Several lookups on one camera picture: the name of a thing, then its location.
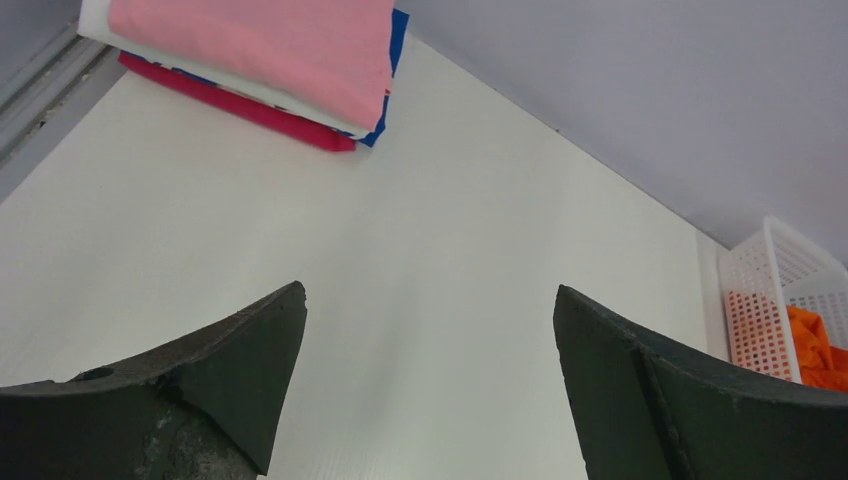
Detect aluminium frame post left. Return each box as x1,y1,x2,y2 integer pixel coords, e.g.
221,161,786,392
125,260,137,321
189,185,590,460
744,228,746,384
1,22,110,164

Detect white folded t shirt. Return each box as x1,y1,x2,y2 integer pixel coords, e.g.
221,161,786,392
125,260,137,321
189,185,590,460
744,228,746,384
78,0,375,146

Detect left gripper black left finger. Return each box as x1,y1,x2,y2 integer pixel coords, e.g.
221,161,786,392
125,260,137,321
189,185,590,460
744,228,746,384
1,281,307,479

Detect red folded t shirt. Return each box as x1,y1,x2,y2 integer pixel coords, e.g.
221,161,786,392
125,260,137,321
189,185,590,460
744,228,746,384
118,51,356,153

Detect pink folded t shirt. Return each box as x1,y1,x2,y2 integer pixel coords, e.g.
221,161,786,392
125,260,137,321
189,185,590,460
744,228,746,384
107,1,395,130

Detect white plastic basket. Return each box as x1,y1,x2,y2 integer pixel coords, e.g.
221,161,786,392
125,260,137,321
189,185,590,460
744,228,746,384
718,216,847,384

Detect blue folded t shirt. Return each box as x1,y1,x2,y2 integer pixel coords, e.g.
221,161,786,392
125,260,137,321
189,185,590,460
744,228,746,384
125,7,411,148

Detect orange t shirt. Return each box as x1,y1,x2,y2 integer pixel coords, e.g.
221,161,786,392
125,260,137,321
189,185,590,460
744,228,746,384
787,306,847,393

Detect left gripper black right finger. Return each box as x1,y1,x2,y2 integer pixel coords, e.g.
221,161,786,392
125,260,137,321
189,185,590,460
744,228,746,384
553,285,847,479

